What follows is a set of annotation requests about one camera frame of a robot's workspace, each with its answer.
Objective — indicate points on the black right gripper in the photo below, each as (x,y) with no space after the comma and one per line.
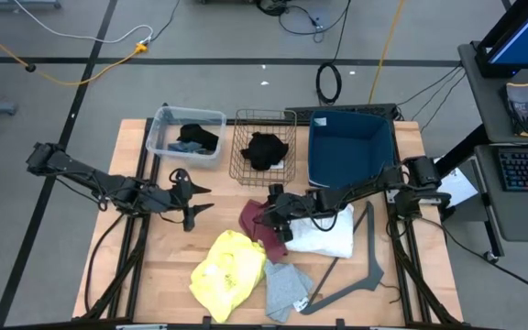
(291,206)

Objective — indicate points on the grey black work glove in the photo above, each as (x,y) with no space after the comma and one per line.
(520,110)

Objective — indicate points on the maroon cloth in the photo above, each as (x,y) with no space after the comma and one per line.
(273,247)

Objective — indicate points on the black floor puck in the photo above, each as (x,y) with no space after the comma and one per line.
(29,68)

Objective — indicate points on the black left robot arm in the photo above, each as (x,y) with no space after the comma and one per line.
(85,176)

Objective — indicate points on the grey cloth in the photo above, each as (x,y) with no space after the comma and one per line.
(284,286)

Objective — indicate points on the grey clothes hanger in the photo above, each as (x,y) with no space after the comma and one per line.
(373,247)

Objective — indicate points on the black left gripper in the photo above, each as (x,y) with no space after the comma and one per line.
(170,199)

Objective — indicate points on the black cloth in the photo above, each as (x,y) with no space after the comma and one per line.
(264,151)

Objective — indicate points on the yellow cloth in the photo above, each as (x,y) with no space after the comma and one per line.
(227,275)

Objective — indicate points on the white paper sheet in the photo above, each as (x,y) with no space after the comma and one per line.
(452,179)

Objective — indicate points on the black sock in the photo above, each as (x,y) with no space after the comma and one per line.
(197,135)

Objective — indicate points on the clear plastic bin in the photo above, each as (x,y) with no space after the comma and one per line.
(163,120)

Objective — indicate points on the white cloth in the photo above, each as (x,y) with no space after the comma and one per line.
(328,238)

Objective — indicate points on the grey computer cart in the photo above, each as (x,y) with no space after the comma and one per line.
(488,105)

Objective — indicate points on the black computer monitor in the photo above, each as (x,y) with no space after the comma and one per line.
(520,36)

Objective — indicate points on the black slotted bar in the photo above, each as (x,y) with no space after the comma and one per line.
(298,113)

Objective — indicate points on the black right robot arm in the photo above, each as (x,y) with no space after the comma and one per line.
(365,190)

